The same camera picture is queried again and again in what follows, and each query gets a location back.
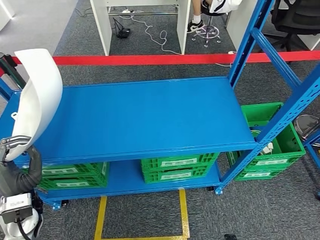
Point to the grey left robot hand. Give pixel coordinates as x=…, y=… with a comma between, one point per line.
x=36, y=169

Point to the white plastic car part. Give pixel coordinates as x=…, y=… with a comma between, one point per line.
x=37, y=92

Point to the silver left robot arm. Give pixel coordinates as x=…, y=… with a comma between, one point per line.
x=10, y=180

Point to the red barrier tape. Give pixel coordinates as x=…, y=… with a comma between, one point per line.
x=149, y=59

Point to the white power strip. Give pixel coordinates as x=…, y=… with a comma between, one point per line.
x=232, y=52
x=127, y=11

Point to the yellow floor tape outline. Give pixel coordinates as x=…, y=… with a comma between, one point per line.
x=184, y=212

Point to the person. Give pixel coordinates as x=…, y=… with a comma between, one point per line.
x=195, y=26

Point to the chrome base stool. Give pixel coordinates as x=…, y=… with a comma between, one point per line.
x=207, y=32

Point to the black right robot foot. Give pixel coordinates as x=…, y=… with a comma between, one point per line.
x=229, y=237

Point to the silver round hubcap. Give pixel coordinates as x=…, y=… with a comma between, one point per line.
x=306, y=127

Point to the black office chair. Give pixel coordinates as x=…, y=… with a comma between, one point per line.
x=295, y=16

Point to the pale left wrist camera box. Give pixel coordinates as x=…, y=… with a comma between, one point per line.
x=17, y=207

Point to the black barrier post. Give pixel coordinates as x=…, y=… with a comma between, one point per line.
x=10, y=71

